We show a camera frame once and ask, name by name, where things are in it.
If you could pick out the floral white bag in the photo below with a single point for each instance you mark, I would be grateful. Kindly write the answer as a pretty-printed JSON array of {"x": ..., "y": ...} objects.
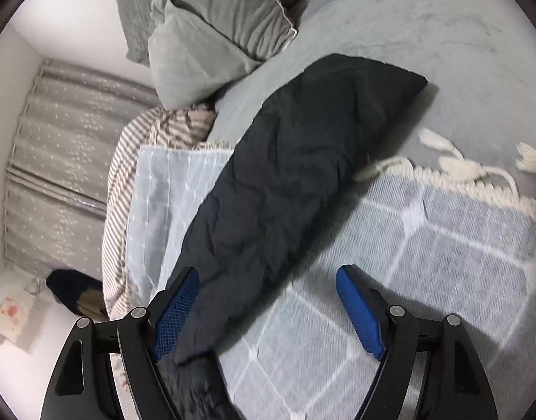
[{"x": 9, "y": 310}]

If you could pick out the striped duvet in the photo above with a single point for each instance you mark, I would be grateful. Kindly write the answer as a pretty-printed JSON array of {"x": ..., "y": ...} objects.
[{"x": 119, "y": 210}]

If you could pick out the grey white-grid blanket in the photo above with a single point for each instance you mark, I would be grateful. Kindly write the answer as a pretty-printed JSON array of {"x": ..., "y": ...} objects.
[{"x": 425, "y": 245}]

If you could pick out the grey dotted curtain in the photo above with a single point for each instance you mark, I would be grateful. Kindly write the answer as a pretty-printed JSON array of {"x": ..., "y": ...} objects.
[{"x": 62, "y": 162}]

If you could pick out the grey pillow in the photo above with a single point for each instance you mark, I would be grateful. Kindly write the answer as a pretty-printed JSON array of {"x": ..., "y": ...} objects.
[{"x": 215, "y": 30}]

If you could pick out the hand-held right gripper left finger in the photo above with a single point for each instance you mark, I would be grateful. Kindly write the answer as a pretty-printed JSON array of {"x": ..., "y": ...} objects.
[{"x": 176, "y": 315}]

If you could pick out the black puffer jacket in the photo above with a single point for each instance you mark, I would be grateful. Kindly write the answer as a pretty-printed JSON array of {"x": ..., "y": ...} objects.
[{"x": 285, "y": 183}]

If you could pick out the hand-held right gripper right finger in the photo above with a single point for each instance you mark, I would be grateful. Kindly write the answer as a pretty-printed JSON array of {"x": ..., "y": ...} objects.
[{"x": 359, "y": 310}]

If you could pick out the dark hanging clothes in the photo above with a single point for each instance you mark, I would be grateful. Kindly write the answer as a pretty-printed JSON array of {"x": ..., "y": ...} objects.
[{"x": 64, "y": 286}]

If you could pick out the grey bed sheet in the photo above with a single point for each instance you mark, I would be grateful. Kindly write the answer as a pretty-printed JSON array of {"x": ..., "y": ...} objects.
[{"x": 425, "y": 30}]

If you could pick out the grey quilted headboard cover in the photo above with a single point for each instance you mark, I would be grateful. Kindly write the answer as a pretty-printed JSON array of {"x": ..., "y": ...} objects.
[{"x": 134, "y": 8}]

